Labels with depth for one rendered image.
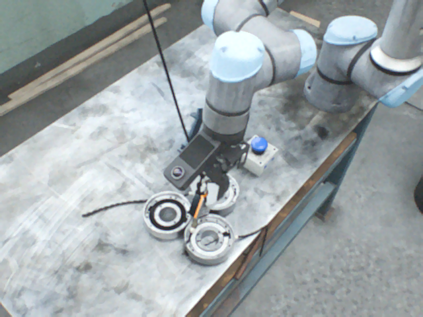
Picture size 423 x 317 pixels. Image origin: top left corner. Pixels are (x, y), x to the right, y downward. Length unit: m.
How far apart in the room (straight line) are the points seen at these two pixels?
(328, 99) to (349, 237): 0.89
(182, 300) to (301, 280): 0.99
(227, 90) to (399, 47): 0.48
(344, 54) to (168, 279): 0.67
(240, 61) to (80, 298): 0.56
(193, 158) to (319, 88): 0.57
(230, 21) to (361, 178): 1.51
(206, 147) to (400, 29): 0.49
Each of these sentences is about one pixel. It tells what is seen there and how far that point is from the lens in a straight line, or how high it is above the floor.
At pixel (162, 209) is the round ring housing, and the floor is 0.82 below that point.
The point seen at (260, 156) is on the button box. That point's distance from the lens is 1.03.
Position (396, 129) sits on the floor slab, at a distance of 2.45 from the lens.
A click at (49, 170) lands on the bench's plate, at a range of 1.11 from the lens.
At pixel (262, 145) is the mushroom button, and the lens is 1.02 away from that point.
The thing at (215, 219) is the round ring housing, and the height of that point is 0.83.
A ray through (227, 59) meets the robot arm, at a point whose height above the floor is 1.25.
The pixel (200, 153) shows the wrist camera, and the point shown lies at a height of 1.08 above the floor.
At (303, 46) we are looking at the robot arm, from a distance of 0.73.
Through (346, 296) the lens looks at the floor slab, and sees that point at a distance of 1.85.
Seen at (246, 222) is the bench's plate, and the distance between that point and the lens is 0.98.
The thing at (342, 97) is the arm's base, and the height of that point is 0.84.
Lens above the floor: 1.64
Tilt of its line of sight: 52 degrees down
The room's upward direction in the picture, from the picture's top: 3 degrees clockwise
